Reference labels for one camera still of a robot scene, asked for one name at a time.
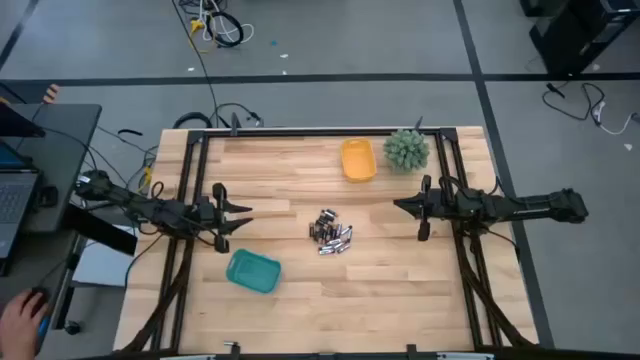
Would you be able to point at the green potted succulent plant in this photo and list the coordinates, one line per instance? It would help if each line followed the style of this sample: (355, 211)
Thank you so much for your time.
(406, 150)

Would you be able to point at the white board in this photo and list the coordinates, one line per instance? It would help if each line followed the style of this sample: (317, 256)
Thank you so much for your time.
(100, 265)

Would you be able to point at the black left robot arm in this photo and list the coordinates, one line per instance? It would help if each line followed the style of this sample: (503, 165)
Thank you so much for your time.
(165, 212)

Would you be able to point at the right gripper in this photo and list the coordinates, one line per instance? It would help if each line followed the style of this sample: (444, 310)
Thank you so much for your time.
(440, 205)

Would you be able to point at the metal table clamp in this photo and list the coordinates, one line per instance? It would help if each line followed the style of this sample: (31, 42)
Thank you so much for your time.
(232, 346)

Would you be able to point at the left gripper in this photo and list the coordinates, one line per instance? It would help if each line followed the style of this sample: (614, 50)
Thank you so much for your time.
(220, 220)

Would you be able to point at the grey side desk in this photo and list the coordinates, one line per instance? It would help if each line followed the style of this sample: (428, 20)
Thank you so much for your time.
(65, 150)

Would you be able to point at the black caster wheel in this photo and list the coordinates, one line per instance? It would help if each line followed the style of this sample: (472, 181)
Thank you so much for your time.
(73, 327)

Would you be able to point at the yellow plastic basket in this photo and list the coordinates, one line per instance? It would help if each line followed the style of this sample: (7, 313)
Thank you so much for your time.
(358, 161)

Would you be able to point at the black desk bar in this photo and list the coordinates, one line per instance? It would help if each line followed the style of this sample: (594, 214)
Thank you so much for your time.
(100, 232)

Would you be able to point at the black monitor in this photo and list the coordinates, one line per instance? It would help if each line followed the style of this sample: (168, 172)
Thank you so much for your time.
(15, 125)

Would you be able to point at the black computer mouse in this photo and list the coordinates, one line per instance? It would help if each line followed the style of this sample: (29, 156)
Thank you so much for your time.
(44, 300)

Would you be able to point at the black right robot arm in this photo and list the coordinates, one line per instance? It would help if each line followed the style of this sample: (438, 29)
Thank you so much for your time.
(525, 206)

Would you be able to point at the black computer tower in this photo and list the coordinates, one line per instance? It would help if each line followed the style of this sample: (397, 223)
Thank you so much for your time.
(575, 35)

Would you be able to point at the teal plastic basket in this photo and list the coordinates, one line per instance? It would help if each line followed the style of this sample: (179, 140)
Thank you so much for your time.
(252, 272)

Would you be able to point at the grey laptop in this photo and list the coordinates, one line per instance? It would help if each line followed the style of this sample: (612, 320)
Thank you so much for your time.
(15, 200)

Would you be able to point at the orange black striped object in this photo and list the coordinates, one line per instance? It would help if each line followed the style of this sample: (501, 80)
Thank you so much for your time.
(51, 93)

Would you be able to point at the small black box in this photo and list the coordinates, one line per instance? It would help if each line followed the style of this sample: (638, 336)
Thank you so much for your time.
(48, 196)

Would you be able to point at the black aluminium table frame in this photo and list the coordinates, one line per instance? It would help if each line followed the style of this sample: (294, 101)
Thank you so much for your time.
(325, 132)

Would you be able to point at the person's hand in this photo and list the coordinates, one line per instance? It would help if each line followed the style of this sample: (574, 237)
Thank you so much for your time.
(17, 325)

